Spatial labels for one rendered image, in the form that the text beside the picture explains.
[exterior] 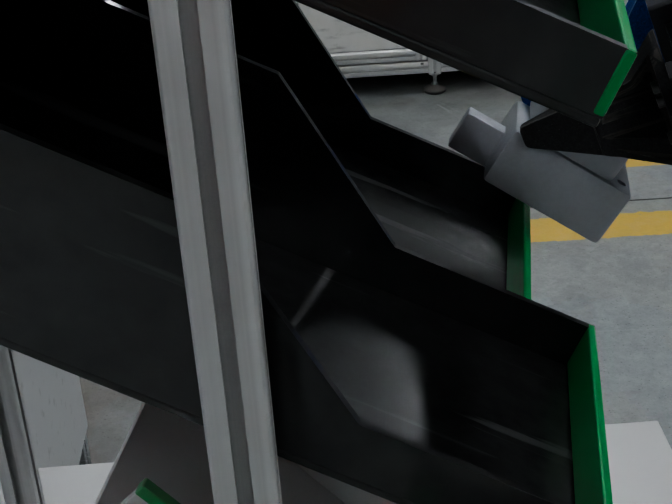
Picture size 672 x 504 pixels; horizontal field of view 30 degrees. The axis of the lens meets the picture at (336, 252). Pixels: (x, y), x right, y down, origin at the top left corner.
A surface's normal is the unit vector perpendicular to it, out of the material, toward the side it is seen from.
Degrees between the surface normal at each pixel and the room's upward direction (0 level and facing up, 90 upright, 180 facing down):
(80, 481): 0
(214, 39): 90
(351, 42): 90
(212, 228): 90
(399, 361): 25
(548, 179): 90
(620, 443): 0
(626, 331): 0
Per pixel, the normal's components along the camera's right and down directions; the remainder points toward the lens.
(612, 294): -0.07, -0.89
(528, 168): -0.15, 0.44
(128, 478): 0.65, -0.63
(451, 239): 0.37, -0.81
